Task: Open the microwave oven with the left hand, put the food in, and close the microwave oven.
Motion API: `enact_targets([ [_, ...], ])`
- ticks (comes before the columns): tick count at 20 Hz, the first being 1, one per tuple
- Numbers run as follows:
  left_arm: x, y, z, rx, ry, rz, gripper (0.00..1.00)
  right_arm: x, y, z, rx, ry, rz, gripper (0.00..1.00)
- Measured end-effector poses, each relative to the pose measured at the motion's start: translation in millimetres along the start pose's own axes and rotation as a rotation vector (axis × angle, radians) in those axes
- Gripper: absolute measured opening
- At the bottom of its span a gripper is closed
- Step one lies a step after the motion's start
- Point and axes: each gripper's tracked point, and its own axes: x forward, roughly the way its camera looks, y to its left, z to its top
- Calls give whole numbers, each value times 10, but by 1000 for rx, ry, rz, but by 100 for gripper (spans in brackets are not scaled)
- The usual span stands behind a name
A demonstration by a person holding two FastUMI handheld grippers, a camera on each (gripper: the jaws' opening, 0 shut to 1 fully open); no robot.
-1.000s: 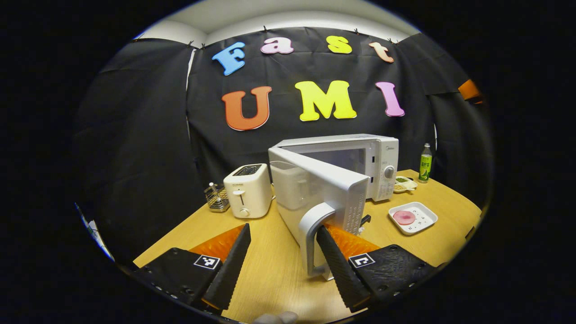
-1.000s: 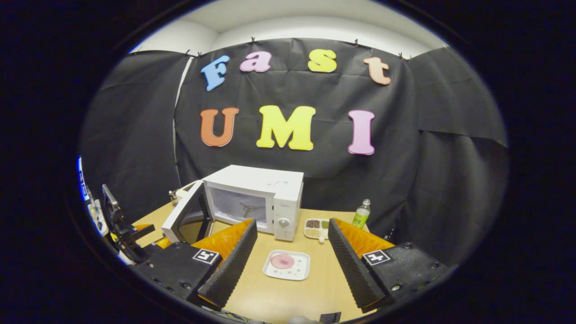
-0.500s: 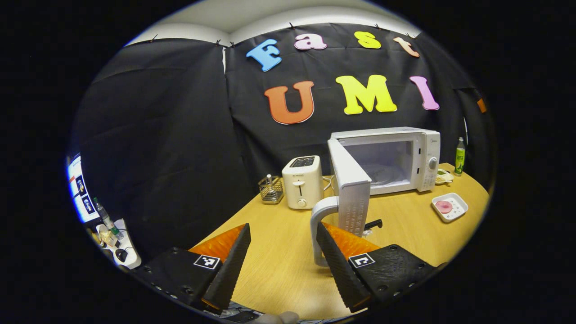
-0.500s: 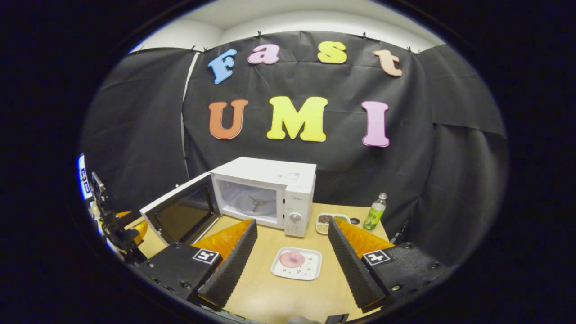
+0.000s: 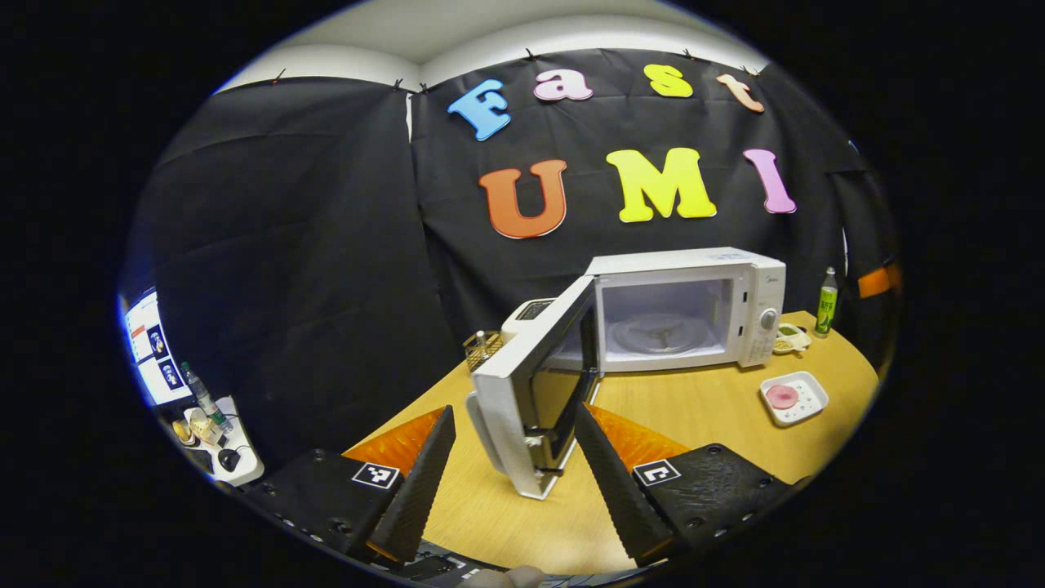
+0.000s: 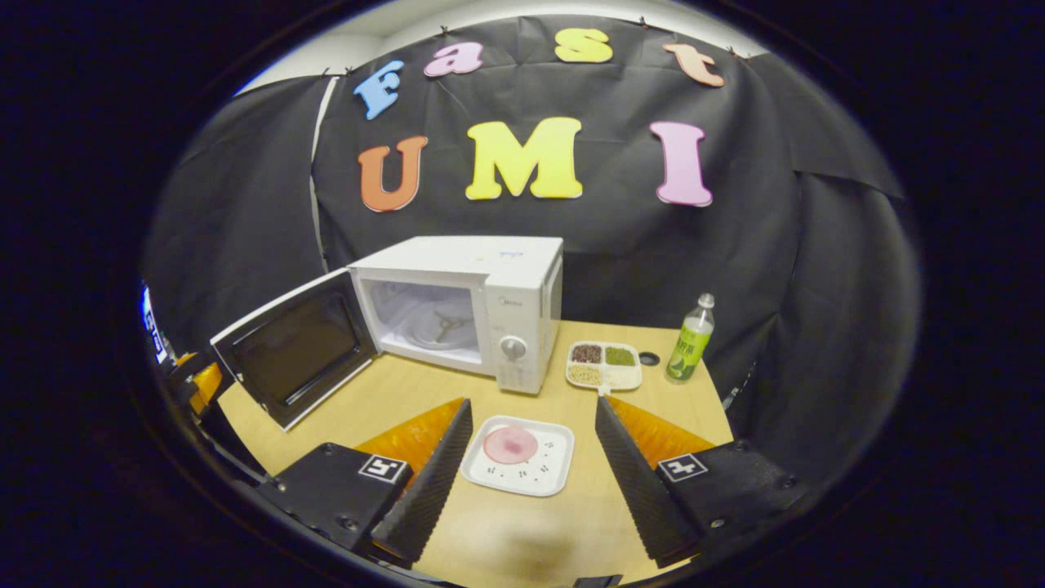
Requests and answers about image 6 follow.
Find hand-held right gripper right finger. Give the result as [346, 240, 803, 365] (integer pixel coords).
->
[594, 396, 809, 568]

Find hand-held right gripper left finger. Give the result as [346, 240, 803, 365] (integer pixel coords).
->
[257, 398, 474, 568]

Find pink ham slice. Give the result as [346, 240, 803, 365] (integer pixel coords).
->
[482, 425, 540, 465]

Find white square plate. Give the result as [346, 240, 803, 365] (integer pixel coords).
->
[460, 415, 576, 497]

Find white microwave oven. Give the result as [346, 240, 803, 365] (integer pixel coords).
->
[211, 235, 566, 432]

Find glass microwave turntable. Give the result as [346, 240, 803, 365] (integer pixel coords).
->
[404, 310, 482, 354]

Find white and blue strip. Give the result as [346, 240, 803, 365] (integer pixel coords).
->
[140, 282, 170, 366]

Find white divided bean tray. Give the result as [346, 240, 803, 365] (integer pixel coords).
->
[566, 340, 643, 393]

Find green drink bottle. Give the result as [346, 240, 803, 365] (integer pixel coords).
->
[665, 293, 717, 384]

